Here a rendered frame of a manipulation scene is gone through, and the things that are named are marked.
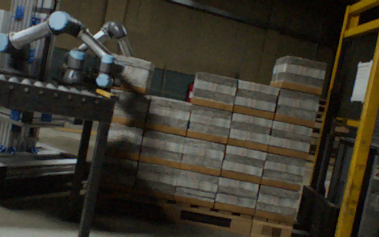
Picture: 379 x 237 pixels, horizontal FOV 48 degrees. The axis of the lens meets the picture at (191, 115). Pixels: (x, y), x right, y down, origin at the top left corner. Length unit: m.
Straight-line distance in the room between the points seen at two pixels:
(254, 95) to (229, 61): 7.60
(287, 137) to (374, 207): 0.73
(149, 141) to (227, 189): 0.64
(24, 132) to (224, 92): 1.46
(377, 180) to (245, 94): 1.06
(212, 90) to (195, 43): 7.28
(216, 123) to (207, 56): 7.40
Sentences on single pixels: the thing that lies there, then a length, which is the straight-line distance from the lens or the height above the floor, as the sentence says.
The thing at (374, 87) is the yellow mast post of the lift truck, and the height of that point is 1.17.
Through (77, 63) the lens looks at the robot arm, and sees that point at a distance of 3.33.
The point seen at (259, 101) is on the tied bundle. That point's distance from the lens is 2.96.
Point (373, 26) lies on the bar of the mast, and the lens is 3.25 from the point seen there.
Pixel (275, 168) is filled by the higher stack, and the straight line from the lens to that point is 3.04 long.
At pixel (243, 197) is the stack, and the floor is 0.26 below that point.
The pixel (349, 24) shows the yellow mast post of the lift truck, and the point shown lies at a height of 1.71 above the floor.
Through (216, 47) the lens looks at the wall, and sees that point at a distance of 10.38.
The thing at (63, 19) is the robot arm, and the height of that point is 1.19.
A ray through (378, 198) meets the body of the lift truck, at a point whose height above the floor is 0.46.
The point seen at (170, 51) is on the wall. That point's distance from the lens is 9.95.
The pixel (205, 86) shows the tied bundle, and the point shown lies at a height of 0.97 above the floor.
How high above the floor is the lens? 0.91
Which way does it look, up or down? 3 degrees down
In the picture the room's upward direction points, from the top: 11 degrees clockwise
